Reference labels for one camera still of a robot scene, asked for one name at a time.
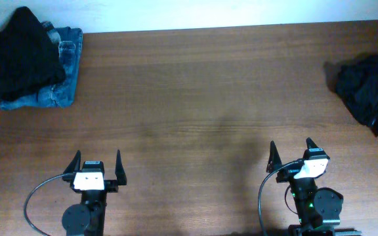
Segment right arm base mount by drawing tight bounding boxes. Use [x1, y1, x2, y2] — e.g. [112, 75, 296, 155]
[288, 225, 362, 236]

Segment dark clothes pile right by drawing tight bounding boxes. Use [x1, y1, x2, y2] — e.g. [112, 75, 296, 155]
[335, 54, 378, 135]

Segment black folded garment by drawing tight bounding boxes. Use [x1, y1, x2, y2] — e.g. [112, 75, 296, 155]
[0, 7, 66, 101]

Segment folded blue jeans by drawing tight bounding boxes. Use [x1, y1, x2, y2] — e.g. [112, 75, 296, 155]
[0, 21, 83, 110]

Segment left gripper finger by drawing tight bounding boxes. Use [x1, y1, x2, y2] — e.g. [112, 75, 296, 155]
[64, 150, 81, 174]
[115, 150, 127, 186]

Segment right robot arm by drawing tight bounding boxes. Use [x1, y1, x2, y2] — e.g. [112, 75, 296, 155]
[266, 138, 343, 235]

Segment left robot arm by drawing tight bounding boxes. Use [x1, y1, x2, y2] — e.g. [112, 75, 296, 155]
[62, 151, 127, 236]

